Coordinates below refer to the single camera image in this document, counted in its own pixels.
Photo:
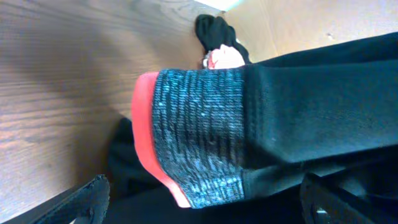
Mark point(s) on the black garment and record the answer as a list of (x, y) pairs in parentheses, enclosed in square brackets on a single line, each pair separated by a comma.
[(213, 31)]

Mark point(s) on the pink garment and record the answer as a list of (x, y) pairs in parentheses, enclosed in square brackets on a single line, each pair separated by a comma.
[(223, 58)]

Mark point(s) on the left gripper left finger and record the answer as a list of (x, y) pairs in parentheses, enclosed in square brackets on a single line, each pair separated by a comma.
[(86, 203)]

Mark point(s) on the black leggings red waistband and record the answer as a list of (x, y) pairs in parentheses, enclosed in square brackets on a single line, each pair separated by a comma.
[(233, 145)]

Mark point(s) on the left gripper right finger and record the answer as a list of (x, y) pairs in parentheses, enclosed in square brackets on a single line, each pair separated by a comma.
[(325, 203)]

